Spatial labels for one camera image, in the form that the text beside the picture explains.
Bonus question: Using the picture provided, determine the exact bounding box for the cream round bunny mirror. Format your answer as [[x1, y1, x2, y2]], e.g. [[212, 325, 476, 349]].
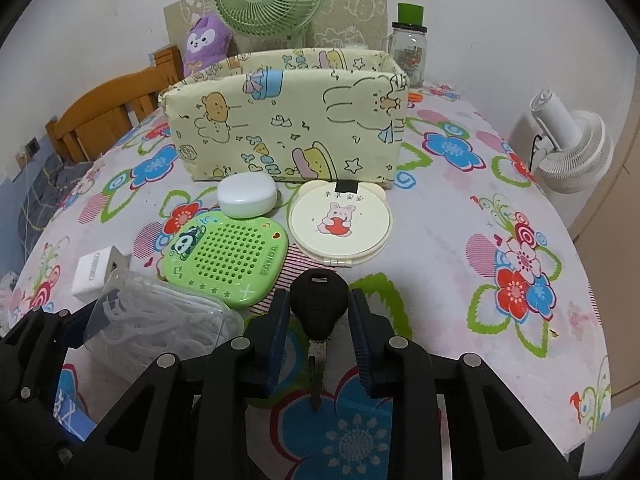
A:
[[288, 180, 393, 266]]

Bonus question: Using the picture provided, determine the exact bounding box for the clear floss pick box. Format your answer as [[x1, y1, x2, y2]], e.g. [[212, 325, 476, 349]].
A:
[[84, 268, 244, 382]]

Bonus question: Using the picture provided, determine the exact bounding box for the white charger adapter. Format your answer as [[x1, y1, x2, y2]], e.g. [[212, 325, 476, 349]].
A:
[[72, 246, 130, 304]]

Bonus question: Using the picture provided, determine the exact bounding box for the white standing fan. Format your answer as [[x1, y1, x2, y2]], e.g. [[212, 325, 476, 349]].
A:
[[529, 89, 614, 194]]

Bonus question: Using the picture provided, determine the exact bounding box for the cartoon print storage box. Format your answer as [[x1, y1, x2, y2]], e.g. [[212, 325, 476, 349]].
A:
[[160, 48, 410, 188]]

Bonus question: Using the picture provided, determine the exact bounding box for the black head metal key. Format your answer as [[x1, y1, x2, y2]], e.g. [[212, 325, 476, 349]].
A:
[[290, 269, 348, 412]]

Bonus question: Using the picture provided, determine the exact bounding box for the green panda speaker box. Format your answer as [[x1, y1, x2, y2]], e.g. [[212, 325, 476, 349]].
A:
[[162, 210, 288, 309]]

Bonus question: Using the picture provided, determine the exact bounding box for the white oval earbud case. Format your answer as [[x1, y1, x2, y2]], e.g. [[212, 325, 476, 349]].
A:
[[216, 172, 278, 219]]

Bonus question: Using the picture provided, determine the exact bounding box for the purple plush toy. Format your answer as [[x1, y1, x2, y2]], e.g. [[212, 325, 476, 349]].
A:
[[182, 12, 232, 76]]

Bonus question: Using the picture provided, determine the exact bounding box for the wooden chair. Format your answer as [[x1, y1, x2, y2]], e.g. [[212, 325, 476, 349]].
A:
[[46, 46, 183, 164]]

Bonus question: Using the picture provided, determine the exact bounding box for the glass jar green lid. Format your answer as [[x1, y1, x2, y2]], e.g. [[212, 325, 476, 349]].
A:
[[382, 2, 427, 88]]

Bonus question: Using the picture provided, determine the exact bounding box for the floral white tablecloth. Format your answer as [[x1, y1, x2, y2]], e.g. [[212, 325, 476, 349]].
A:
[[1, 90, 611, 479]]

